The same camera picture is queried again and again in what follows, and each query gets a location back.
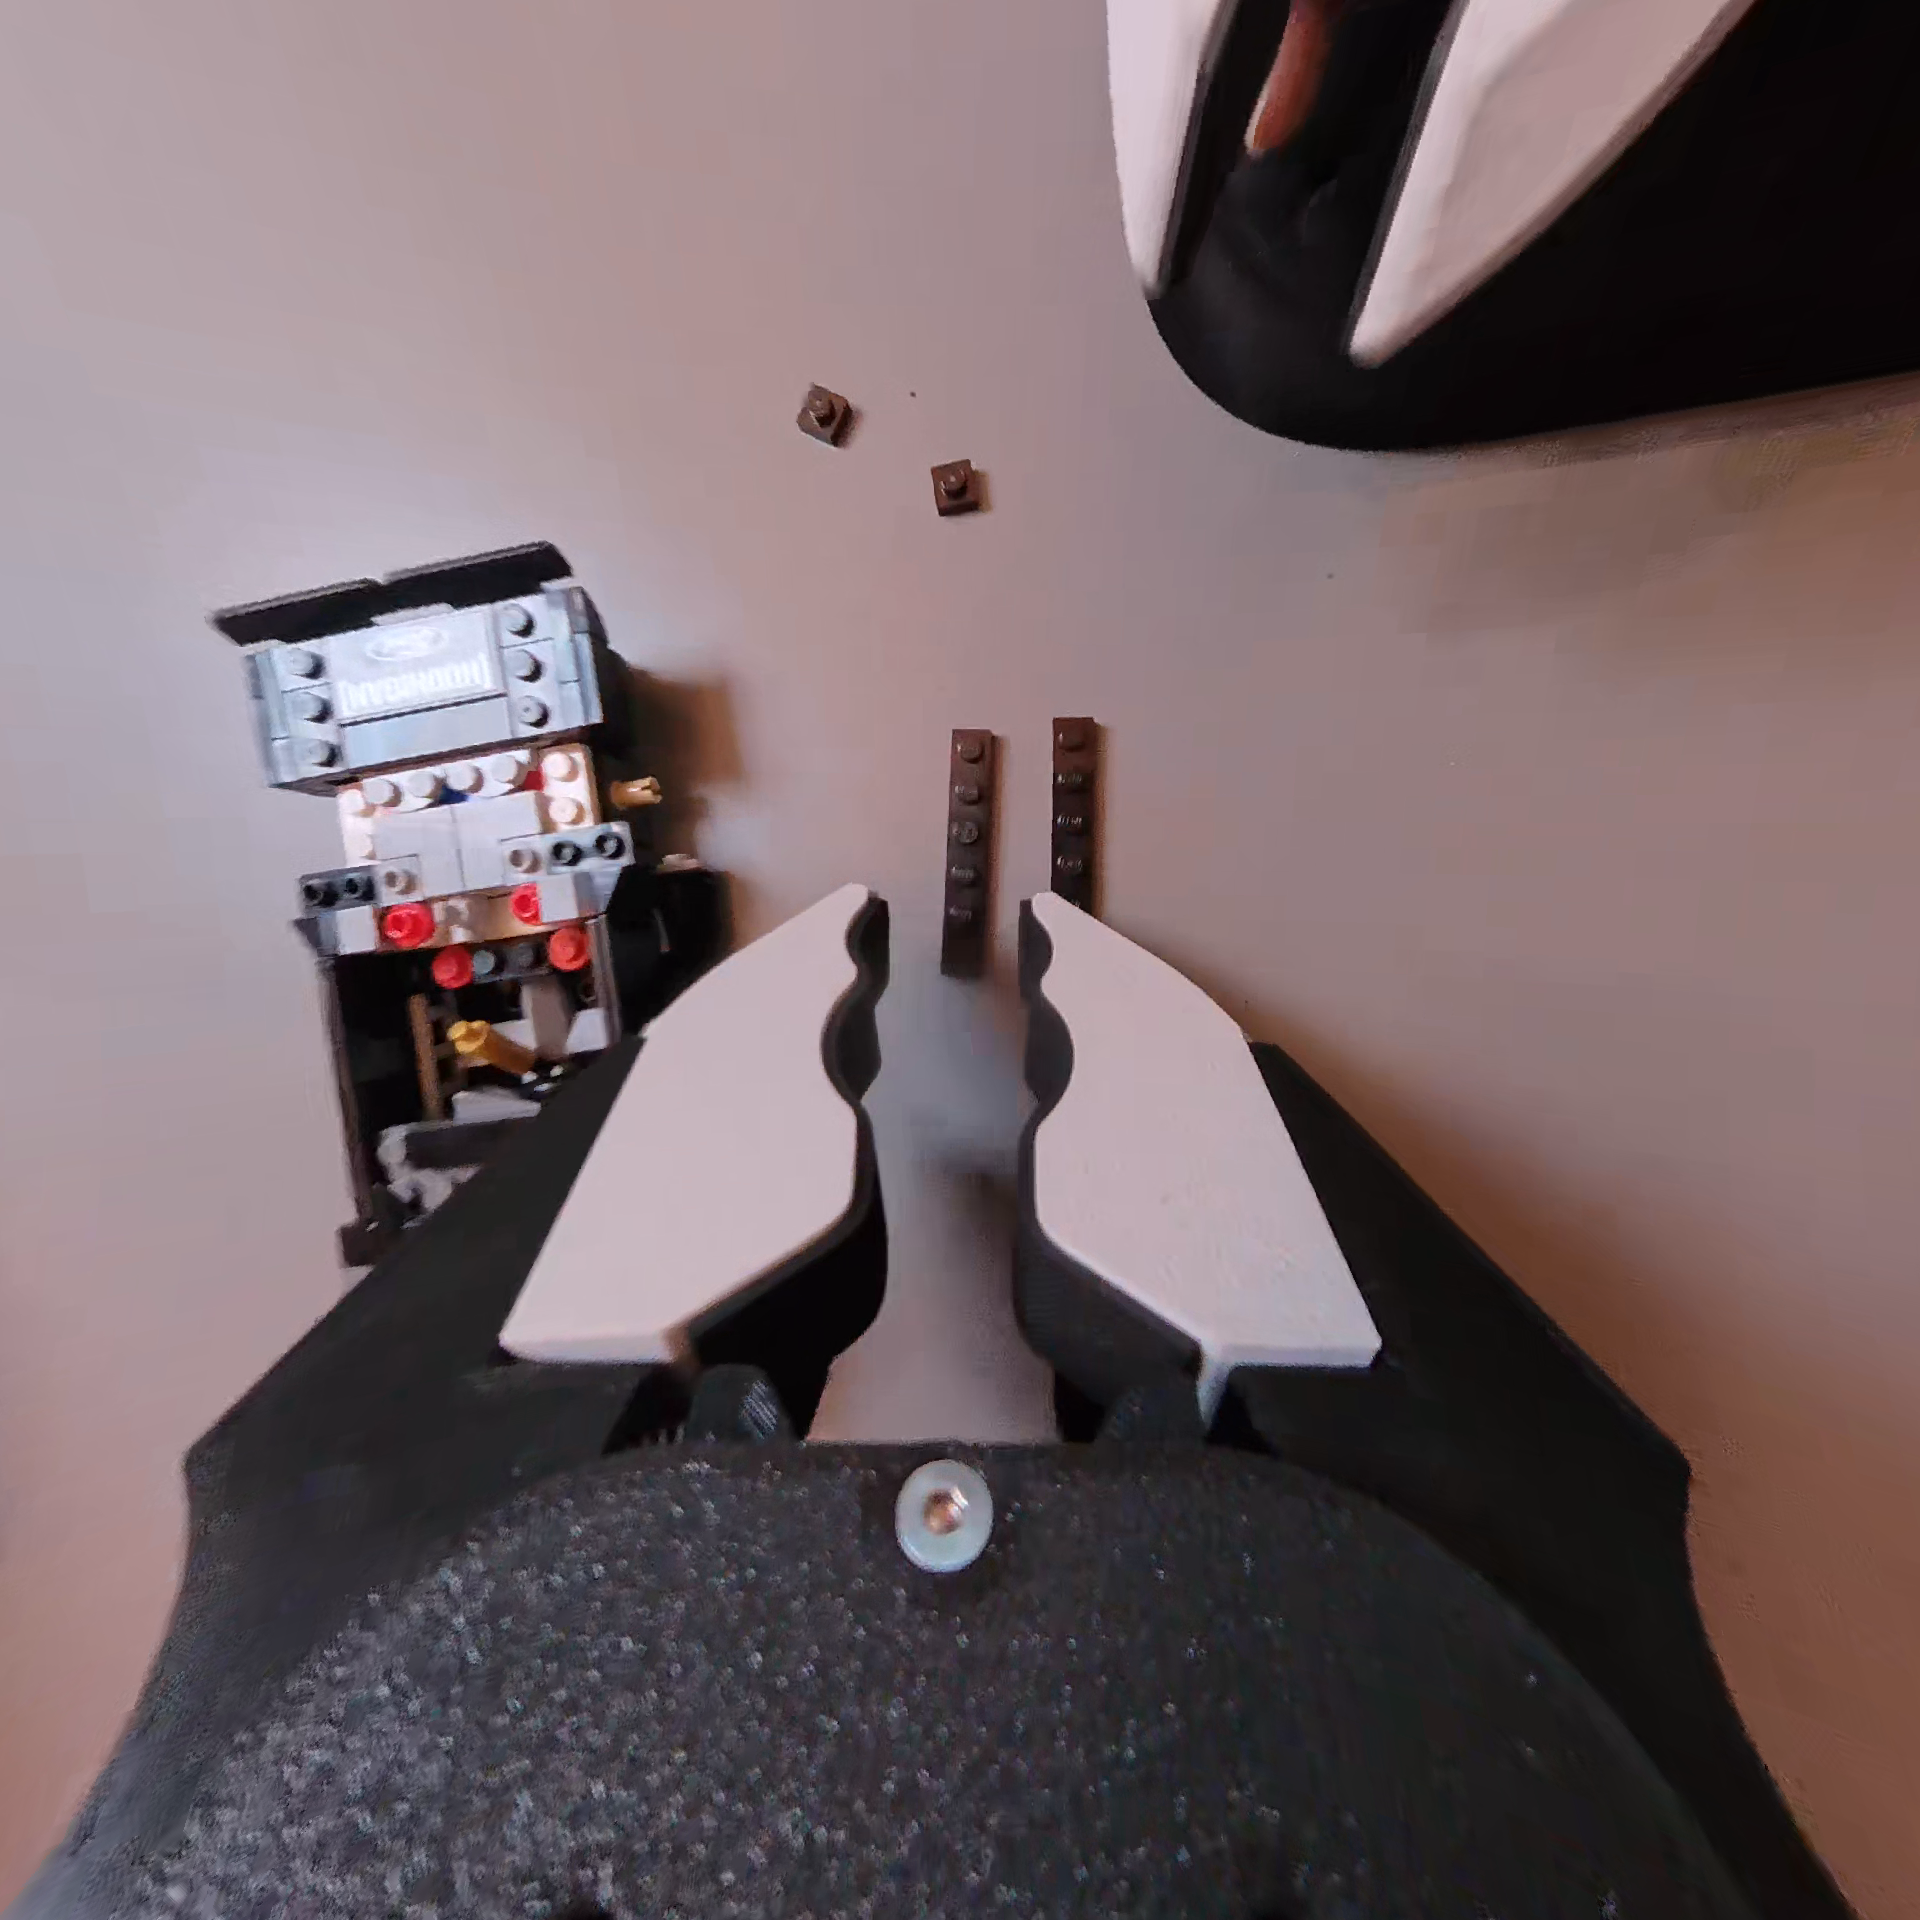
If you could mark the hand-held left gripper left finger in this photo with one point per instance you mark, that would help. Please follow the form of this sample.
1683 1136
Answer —
691 1188

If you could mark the small dark square lego plate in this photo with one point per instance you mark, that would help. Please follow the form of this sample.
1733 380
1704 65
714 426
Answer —
823 412
957 488

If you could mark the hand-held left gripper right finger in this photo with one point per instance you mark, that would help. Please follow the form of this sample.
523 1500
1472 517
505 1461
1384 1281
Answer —
1200 1188

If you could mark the person's right hand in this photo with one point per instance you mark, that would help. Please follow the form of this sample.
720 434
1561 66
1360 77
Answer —
1293 77

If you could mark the black long lego plate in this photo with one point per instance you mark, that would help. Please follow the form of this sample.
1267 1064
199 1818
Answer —
1074 812
967 856

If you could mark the black lego car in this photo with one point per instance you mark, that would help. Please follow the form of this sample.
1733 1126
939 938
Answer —
451 781

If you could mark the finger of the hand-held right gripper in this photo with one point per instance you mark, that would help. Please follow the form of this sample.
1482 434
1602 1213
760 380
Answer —
1163 122
1531 151

